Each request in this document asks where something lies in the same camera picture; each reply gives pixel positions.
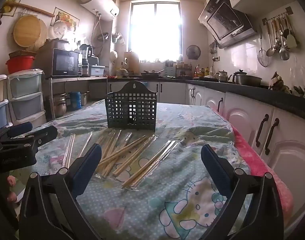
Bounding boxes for cluster of condiment bottles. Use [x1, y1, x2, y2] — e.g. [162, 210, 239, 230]
[195, 65, 214, 78]

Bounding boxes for pale green plastic drawer unit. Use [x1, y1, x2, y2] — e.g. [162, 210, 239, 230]
[8, 69, 47, 128]

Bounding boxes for person's left hand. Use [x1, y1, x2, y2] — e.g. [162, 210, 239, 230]
[6, 175, 18, 203]

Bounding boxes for blue lidded plastic box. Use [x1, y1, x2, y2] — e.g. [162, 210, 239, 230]
[89, 64, 105, 77]

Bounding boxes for grey metal container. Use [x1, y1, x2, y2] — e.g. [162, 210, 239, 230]
[46, 39, 69, 50]

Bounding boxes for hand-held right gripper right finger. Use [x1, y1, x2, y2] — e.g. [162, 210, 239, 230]
[201, 144, 284, 240]

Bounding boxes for countertop blender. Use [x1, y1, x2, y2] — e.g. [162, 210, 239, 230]
[80, 44, 93, 77]

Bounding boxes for dark lidded pot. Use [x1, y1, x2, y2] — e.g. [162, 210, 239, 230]
[232, 69, 247, 84]

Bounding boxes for dark green plastic utensil holder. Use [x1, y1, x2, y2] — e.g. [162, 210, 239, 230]
[105, 81, 157, 132]

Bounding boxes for pile of chopsticks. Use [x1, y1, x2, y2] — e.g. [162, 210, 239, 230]
[63, 129, 179, 192]

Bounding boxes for red plastic bucket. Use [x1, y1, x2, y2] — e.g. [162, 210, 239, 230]
[6, 56, 35, 75]

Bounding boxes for cartoon cat printed cloth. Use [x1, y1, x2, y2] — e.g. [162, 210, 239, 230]
[14, 99, 253, 240]

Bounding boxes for row of hanging kitchen utensils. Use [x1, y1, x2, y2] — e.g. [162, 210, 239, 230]
[257, 12, 298, 67]

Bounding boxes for steel kettle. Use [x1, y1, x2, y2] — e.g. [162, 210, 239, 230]
[214, 70, 233, 83]

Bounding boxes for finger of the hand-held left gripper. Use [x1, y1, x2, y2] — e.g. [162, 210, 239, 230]
[0, 122, 33, 140]
[25, 125, 58, 146]

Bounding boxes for spice jar rack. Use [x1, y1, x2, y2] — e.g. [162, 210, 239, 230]
[165, 60, 193, 77]

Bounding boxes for small steel pot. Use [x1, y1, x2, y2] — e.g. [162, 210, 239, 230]
[80, 91, 90, 106]

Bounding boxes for large steel stockpot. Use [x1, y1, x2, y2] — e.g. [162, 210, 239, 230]
[53, 93, 68, 117]

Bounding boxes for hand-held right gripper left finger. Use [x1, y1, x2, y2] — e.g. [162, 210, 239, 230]
[19, 144, 103, 240]

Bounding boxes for metal utensil rail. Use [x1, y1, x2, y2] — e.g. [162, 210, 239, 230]
[262, 6, 293, 25]

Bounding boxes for blue canister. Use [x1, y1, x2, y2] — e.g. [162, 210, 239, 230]
[69, 92, 82, 109]

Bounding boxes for round bamboo cutting board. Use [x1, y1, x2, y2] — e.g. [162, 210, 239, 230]
[13, 15, 41, 48]

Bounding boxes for black wok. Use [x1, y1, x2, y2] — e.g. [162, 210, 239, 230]
[140, 69, 165, 78]

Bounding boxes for wooden rolling pin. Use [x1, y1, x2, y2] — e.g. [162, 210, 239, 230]
[3, 1, 55, 18]

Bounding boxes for black kitchen countertop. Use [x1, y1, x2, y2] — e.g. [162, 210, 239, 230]
[108, 76, 305, 123]

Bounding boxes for pink fleece blanket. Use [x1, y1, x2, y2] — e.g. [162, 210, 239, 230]
[210, 106, 294, 228]

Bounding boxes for tan rectangular cutting board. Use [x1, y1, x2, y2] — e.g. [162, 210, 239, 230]
[124, 51, 140, 72]

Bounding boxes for kitchen window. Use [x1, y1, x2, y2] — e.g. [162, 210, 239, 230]
[129, 0, 182, 62]

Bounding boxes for dark wall fan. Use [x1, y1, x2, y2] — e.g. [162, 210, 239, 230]
[186, 45, 201, 60]

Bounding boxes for black glass range hood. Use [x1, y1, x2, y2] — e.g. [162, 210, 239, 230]
[198, 0, 258, 49]

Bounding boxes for black microwave oven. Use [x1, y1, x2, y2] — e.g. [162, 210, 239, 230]
[39, 48, 82, 77]

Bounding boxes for white base cabinets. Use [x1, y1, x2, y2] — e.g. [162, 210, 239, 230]
[108, 80, 305, 230]

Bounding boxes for round woven mat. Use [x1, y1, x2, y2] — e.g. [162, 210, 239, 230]
[26, 17, 48, 52]

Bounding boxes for white cylindrical water heater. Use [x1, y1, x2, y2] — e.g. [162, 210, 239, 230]
[80, 0, 120, 21]

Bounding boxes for small hanging utensils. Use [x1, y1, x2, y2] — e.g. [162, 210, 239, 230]
[209, 40, 219, 62]

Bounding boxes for open kitchen shelf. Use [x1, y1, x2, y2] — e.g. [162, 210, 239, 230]
[44, 76, 108, 122]

